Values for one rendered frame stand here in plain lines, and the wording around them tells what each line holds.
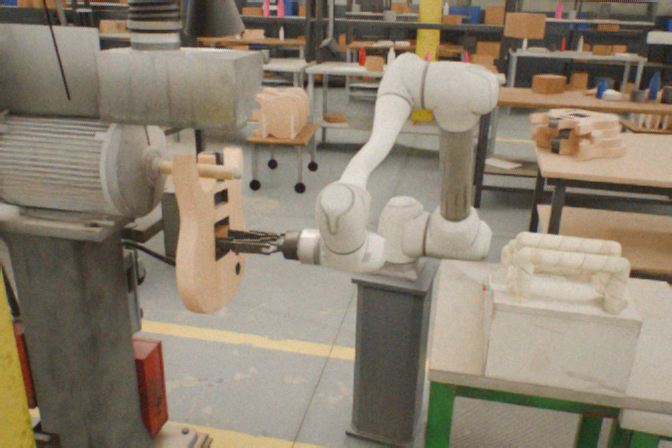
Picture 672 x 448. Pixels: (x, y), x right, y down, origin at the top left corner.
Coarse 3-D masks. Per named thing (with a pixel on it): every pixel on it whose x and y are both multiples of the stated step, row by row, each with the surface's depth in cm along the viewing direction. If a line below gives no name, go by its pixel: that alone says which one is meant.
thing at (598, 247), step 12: (528, 240) 121; (540, 240) 120; (552, 240) 120; (564, 240) 120; (576, 240) 119; (588, 240) 119; (600, 240) 119; (588, 252) 119; (600, 252) 119; (612, 252) 118
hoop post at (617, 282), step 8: (624, 272) 111; (608, 280) 114; (616, 280) 112; (624, 280) 111; (608, 288) 113; (616, 288) 112; (624, 288) 112; (608, 296) 113; (616, 296) 112; (608, 304) 114; (616, 304) 113; (608, 312) 114; (616, 312) 114
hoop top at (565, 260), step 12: (528, 252) 114; (540, 252) 113; (552, 252) 113; (564, 252) 113; (576, 252) 113; (540, 264) 114; (552, 264) 113; (564, 264) 112; (576, 264) 112; (588, 264) 112; (600, 264) 111; (612, 264) 111; (624, 264) 110
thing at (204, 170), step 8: (160, 168) 143; (168, 168) 143; (200, 168) 141; (208, 168) 141; (216, 168) 141; (224, 168) 141; (232, 168) 141; (200, 176) 142; (208, 176) 142; (216, 176) 141; (224, 176) 141; (232, 176) 140
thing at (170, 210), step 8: (168, 192) 169; (168, 200) 169; (176, 200) 169; (168, 208) 170; (176, 208) 170; (168, 216) 171; (176, 216) 171; (168, 224) 172; (176, 224) 172; (168, 232) 173; (176, 232) 173; (168, 240) 174; (176, 240) 173; (136, 248) 175; (144, 248) 176; (168, 248) 175; (176, 248) 174; (152, 256) 177; (160, 256) 178; (176, 256) 175
